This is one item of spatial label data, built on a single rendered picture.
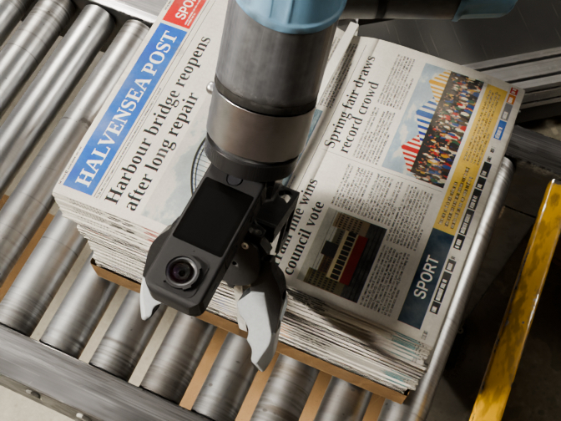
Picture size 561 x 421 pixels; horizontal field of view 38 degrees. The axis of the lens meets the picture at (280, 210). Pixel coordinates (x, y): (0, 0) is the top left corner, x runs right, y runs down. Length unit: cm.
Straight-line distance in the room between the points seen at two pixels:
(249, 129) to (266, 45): 6
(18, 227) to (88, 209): 28
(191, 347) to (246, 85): 45
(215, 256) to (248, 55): 14
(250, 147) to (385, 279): 21
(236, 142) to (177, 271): 10
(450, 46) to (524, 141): 85
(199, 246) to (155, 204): 17
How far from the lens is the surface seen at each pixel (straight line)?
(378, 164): 76
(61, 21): 120
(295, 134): 57
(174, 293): 56
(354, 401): 91
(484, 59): 190
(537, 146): 108
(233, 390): 91
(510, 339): 94
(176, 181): 75
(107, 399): 93
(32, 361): 96
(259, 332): 67
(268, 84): 54
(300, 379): 92
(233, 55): 54
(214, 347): 176
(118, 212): 74
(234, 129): 56
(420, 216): 74
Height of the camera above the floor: 169
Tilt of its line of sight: 64 degrees down
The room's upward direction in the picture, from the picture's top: 1 degrees clockwise
